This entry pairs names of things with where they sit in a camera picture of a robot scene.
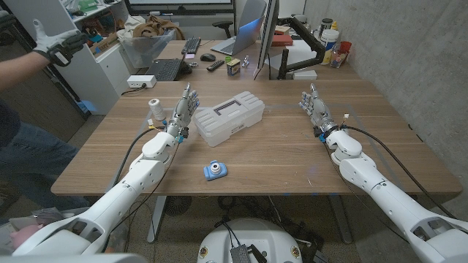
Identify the person's gloved hand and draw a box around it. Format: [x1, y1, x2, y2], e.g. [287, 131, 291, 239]
[31, 18, 89, 68]

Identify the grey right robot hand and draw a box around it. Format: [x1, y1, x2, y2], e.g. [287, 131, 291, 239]
[298, 83, 339, 138]

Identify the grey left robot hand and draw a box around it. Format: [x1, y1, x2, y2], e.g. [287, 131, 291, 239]
[166, 82, 200, 138]

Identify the person's bare forearm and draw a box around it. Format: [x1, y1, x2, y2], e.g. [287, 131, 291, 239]
[0, 50, 50, 92]

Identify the white thread spool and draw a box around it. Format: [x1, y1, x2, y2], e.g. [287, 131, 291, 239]
[148, 98, 167, 122]

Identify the translucent white plastic toolbox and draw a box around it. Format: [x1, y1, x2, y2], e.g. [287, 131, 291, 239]
[193, 91, 265, 148]

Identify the small white box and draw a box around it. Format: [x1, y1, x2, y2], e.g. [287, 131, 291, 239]
[292, 69, 318, 81]

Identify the black flat keyboard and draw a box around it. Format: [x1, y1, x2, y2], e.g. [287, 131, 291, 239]
[145, 58, 184, 82]

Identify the white shelf cabinet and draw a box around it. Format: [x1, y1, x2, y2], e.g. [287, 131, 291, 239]
[3, 0, 132, 116]

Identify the white power strip box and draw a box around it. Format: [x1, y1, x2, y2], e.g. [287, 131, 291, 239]
[127, 75, 157, 89]

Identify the black remote control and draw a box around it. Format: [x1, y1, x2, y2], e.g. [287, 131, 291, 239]
[206, 59, 225, 72]

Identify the black mechanical keyboard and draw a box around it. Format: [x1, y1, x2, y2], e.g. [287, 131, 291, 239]
[181, 36, 202, 56]

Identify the small yellow green tin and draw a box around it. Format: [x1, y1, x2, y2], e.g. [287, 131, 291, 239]
[226, 58, 241, 77]

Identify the white plastic tub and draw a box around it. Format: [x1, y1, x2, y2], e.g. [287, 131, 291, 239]
[320, 28, 340, 52]

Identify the clear plastic storage bin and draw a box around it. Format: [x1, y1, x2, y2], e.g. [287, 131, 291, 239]
[118, 28, 176, 69]

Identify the red flat box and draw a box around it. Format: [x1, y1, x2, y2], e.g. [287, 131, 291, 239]
[271, 34, 294, 47]

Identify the brown cloth jacket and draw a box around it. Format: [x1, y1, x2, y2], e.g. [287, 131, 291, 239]
[132, 15, 186, 40]

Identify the black round fan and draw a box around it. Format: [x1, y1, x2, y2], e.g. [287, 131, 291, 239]
[164, 196, 193, 216]

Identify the silver laptop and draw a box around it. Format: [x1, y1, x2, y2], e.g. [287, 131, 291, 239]
[211, 16, 265, 57]

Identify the computer monitor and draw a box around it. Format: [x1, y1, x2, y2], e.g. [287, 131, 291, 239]
[254, 0, 281, 70]

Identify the black office chair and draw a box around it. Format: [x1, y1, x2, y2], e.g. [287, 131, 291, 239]
[211, 20, 234, 39]

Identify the grey table leg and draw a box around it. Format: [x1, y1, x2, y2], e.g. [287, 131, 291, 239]
[147, 196, 167, 244]
[328, 195, 354, 245]

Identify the person's body in jeans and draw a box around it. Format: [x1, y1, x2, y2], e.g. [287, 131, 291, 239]
[0, 98, 91, 220]

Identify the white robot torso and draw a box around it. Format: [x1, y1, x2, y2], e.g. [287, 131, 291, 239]
[197, 218, 303, 263]

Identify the pink soft item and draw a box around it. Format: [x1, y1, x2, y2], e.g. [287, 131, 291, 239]
[10, 224, 45, 249]

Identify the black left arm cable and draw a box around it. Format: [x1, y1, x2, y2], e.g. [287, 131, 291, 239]
[113, 126, 165, 187]

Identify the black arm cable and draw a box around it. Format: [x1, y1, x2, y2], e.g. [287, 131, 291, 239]
[113, 126, 165, 187]
[341, 123, 458, 220]

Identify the blue toy camera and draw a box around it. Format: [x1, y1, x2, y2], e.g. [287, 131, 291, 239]
[203, 159, 228, 182]

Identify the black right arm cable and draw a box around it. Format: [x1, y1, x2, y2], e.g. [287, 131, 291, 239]
[341, 123, 458, 220]

